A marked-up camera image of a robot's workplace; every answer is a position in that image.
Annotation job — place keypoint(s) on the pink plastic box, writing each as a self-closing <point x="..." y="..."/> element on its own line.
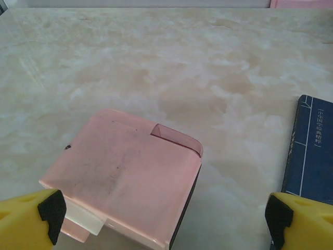
<point x="125" y="177"/>

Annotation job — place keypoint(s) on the thick navy hardcover book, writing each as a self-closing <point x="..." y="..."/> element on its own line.
<point x="312" y="156"/>

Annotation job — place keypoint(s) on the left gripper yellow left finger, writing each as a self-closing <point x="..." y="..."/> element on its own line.
<point x="20" y="224"/>

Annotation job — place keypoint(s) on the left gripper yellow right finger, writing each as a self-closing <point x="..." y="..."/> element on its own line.
<point x="312" y="226"/>

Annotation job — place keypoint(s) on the pink backpack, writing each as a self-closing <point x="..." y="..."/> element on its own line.
<point x="299" y="4"/>

